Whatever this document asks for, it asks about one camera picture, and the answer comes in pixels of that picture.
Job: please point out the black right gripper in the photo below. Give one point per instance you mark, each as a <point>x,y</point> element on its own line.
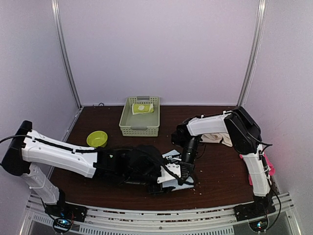
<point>187,167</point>

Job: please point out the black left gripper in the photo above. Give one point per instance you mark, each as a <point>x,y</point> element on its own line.
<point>155,190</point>

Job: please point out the light blue towel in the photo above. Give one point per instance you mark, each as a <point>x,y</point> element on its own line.
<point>171,177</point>

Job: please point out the pale green plastic basket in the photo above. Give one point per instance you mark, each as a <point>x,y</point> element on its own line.
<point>143,124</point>

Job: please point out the green patterned towel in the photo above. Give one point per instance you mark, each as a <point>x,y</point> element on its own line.
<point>142,108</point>

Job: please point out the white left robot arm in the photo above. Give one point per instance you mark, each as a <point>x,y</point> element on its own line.
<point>28,148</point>

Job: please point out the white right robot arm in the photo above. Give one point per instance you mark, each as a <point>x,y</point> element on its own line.
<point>244,133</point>

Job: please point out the cream white towel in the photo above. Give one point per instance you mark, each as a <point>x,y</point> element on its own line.
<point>222,138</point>

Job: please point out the lime green bowl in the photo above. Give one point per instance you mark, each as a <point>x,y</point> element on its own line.
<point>97,139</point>

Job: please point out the pink towel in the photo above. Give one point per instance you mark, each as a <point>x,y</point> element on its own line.
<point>259,168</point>

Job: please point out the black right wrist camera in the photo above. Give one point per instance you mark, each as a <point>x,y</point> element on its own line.
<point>180,136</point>

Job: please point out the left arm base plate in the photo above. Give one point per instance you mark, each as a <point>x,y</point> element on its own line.
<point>69,211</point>

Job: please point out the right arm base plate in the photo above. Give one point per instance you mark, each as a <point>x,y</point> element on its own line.
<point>252,210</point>

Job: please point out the aluminium front rail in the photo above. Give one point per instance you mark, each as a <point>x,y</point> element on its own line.
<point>206,221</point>

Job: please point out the aluminium frame post right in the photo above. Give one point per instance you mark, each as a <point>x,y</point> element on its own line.
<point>257,37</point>

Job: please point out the aluminium frame post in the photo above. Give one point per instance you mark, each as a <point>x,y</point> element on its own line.
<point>64,54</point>
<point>257,37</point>

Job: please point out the aluminium frame post left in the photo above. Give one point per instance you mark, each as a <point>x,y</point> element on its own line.
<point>64,54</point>

